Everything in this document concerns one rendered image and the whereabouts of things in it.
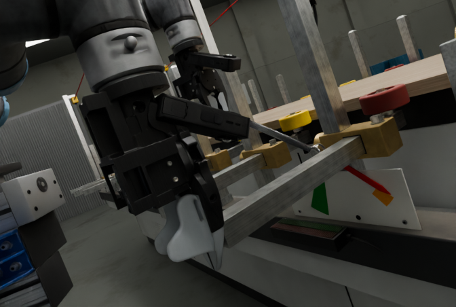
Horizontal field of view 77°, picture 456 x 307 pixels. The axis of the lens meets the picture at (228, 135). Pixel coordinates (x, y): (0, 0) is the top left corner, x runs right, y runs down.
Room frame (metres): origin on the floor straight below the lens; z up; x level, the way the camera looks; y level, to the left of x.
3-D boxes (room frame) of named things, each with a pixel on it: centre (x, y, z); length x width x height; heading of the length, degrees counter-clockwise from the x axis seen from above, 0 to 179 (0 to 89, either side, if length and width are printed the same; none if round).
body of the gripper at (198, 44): (0.67, 0.02, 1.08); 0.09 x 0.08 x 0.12; 53
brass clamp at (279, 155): (0.70, -0.06, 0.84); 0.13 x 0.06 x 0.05; 33
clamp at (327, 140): (0.50, -0.20, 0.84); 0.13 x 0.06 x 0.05; 33
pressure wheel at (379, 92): (0.54, -0.30, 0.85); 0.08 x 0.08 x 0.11
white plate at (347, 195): (0.53, -0.15, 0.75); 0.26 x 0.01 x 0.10; 33
